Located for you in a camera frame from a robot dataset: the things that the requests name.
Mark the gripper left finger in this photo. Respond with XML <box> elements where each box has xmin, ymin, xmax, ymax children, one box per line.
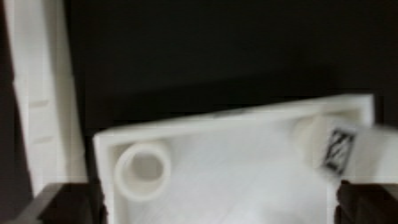
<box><xmin>11</xmin><ymin>183</ymin><xmax>107</xmax><ymax>224</ymax></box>

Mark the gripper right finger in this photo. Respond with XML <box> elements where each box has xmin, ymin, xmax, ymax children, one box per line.
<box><xmin>334</xmin><ymin>180</ymin><xmax>398</xmax><ymax>224</ymax></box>

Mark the white square tabletop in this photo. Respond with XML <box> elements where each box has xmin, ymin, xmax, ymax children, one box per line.
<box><xmin>92</xmin><ymin>94</ymin><xmax>373</xmax><ymax>224</ymax></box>

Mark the white U-shaped fence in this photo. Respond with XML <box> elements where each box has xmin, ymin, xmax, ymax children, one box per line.
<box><xmin>3</xmin><ymin>0</ymin><xmax>87</xmax><ymax>192</ymax></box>

